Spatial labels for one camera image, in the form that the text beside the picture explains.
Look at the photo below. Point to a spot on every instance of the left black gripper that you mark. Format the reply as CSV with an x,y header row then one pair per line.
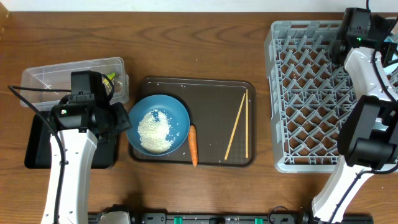
x,y
125,122

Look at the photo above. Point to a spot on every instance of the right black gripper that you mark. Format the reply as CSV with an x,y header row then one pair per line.
x,y
387,48

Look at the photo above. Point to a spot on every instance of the blue plate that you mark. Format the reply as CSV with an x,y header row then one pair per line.
x,y
178,119

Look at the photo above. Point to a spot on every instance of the green yellow snack wrapper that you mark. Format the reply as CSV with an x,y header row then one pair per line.
x,y
109,79

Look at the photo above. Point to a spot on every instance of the light blue bowl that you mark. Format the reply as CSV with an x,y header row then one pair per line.
x,y
389,52

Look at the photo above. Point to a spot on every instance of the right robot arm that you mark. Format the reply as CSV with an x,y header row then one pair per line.
x,y
368,139

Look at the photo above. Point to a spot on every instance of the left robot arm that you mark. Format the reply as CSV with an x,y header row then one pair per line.
x,y
78,128

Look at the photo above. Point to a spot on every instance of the grey dishwasher rack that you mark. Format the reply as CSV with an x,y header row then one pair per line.
x,y
310,96

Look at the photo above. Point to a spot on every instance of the pile of white rice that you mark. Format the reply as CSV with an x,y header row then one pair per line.
x,y
153,130

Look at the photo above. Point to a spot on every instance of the orange carrot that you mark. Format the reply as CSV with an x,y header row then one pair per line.
x,y
192,142

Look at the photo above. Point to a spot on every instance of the clear plastic bin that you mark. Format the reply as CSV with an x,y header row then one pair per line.
x,y
58,76

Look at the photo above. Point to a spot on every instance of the black plastic tray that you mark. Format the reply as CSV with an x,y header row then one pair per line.
x,y
38,153

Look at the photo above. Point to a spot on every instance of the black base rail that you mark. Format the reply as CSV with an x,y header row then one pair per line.
x,y
277,216

